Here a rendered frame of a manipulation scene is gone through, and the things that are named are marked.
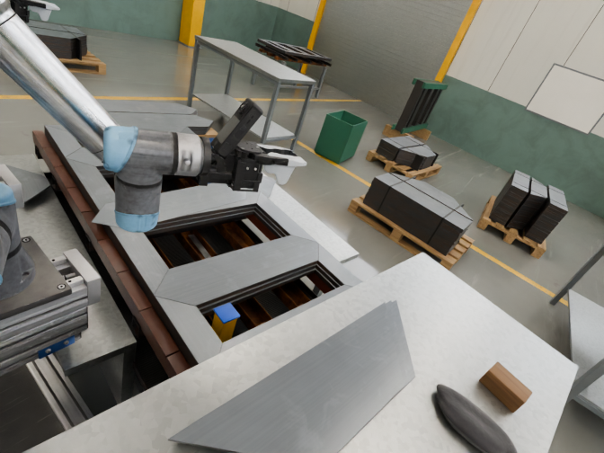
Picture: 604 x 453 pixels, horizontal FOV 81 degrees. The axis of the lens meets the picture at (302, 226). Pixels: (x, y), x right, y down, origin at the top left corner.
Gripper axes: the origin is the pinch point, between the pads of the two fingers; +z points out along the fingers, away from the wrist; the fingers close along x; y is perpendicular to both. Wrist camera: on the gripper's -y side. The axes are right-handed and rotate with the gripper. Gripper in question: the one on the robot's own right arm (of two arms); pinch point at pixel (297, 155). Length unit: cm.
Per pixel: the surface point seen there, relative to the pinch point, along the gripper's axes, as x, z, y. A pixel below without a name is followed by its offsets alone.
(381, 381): 28, 20, 42
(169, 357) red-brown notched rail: -8, -19, 63
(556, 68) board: -382, 730, -118
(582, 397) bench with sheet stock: 25, 230, 128
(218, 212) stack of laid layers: -74, 10, 51
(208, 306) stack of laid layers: -22, -6, 58
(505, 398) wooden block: 40, 53, 44
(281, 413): 28, -6, 42
